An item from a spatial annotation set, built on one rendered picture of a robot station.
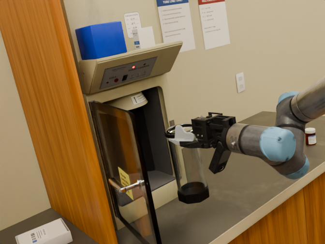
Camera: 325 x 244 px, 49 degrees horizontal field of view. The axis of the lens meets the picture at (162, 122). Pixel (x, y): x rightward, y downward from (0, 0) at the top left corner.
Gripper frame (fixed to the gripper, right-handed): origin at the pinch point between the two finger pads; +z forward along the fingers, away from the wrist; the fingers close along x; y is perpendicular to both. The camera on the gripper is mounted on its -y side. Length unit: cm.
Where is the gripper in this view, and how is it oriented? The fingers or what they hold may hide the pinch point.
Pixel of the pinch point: (183, 136)
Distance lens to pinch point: 106.7
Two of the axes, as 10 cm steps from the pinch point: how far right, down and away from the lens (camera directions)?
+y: -1.8, -9.5, -2.5
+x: -7.7, 3.0, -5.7
